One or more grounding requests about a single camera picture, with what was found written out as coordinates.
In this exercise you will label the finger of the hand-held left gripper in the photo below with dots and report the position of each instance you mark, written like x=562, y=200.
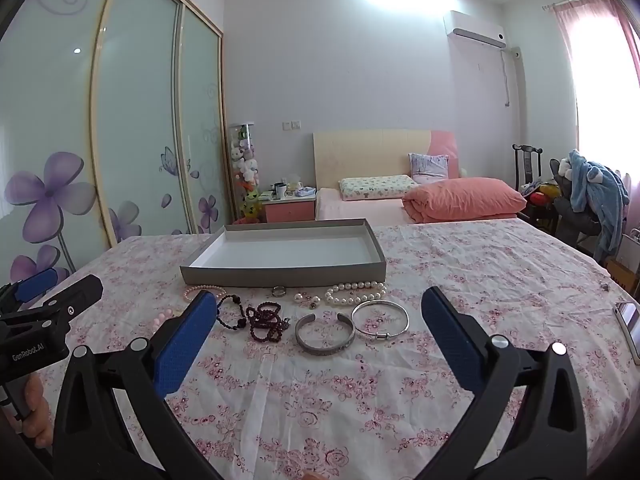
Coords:
x=75, y=296
x=35, y=282

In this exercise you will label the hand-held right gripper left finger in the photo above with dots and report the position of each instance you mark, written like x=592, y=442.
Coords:
x=187, y=345

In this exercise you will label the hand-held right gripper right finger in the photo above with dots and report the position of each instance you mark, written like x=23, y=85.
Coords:
x=452, y=340

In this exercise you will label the thin silver bangle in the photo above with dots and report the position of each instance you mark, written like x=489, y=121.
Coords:
x=372, y=332

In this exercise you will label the grey cardboard tray box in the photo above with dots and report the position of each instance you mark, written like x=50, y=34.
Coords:
x=280, y=275

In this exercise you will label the pearl earring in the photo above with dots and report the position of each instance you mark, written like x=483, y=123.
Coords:
x=299, y=298

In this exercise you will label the wide silver cuff bangle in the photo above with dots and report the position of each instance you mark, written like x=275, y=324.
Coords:
x=320, y=349

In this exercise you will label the person's left hand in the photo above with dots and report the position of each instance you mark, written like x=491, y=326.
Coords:
x=36, y=410

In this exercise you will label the salmon pink duvet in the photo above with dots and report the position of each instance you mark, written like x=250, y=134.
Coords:
x=460, y=197

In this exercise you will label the pink floral tablecloth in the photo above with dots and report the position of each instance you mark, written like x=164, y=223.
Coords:
x=325, y=410

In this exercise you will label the pink bed sheet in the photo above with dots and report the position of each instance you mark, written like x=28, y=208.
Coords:
x=360, y=207

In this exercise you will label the pink white nightstand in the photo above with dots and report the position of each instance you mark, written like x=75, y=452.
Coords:
x=287, y=210

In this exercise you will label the white floral pillow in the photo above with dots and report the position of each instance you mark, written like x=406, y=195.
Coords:
x=377, y=187

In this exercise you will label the red yellow plush toy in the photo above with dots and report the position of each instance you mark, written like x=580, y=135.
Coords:
x=542, y=195

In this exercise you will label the grey office chair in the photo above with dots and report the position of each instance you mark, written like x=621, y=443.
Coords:
x=575, y=220

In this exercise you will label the purple print cushion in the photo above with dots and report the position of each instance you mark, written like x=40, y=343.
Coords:
x=429, y=167

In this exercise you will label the smartphone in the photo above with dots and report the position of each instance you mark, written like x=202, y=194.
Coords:
x=629, y=330

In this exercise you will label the clear tube of plush toys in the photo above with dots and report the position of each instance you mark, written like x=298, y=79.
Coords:
x=245, y=170

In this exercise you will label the blue white cloth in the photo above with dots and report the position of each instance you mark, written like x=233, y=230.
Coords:
x=305, y=191

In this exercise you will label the dark wooden chair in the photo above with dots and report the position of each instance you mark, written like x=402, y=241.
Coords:
x=525, y=160

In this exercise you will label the flower print sliding wardrobe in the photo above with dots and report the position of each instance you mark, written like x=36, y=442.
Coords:
x=135, y=110

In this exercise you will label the beige pink headboard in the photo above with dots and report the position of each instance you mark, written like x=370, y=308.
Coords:
x=365, y=155

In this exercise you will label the blue fleece garment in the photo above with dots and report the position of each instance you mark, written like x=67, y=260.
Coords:
x=600, y=190

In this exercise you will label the pink curtain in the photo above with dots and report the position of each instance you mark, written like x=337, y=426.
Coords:
x=575, y=60

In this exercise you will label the white air conditioner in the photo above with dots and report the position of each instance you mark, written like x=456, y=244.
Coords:
x=472, y=25

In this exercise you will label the white wall switch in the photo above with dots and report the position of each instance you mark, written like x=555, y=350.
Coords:
x=292, y=124

